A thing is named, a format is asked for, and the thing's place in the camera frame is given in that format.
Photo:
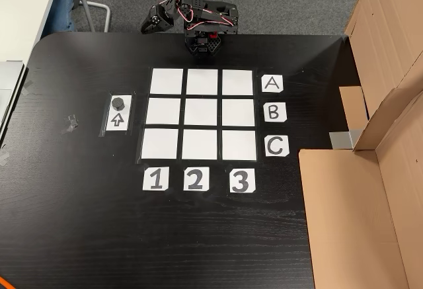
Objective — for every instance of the black round token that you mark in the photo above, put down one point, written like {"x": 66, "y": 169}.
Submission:
{"x": 118, "y": 102}

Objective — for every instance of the white nine-square grid sheet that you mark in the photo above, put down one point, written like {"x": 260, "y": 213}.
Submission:
{"x": 200, "y": 114}

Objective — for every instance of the red and black clamp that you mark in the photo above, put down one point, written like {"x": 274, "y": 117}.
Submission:
{"x": 214, "y": 34}

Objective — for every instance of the grey metal desk leg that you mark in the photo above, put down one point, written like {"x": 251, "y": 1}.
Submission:
{"x": 96, "y": 8}

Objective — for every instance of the person's leg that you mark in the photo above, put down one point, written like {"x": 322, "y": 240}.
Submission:
{"x": 68, "y": 1}

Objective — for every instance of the white arrow paper sheet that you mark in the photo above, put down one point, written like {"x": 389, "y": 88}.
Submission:
{"x": 117, "y": 118}

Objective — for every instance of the paper sheet letter A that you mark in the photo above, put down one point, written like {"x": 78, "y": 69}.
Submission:
{"x": 272, "y": 83}

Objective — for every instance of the white desk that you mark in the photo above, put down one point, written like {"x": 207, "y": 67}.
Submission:
{"x": 23, "y": 8}

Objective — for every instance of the crumpled clear tape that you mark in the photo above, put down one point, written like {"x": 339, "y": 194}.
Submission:
{"x": 70, "y": 124}

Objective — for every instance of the grey tape strip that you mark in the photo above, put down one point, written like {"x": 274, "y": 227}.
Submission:
{"x": 4, "y": 158}
{"x": 28, "y": 87}

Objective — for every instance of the paper sheet letter B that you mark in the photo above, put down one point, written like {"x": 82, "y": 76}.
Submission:
{"x": 274, "y": 112}

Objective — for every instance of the paper sheet number 1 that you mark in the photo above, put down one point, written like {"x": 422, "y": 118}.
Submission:
{"x": 156, "y": 178}

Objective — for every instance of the paper sheet number 2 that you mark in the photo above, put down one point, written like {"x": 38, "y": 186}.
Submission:
{"x": 196, "y": 178}

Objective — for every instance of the paper sheet letter C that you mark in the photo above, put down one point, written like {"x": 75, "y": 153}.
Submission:
{"x": 276, "y": 146}

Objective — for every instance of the paper sheet number 3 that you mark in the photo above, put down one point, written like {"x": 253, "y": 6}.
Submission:
{"x": 242, "y": 180}

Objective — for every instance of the grey tape piece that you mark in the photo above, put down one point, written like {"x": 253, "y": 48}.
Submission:
{"x": 342, "y": 139}

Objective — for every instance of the brown cardboard panel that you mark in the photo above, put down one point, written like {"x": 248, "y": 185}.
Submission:
{"x": 390, "y": 31}

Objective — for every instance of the brown cardboard with flat flap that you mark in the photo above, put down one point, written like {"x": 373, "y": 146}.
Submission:
{"x": 357, "y": 223}

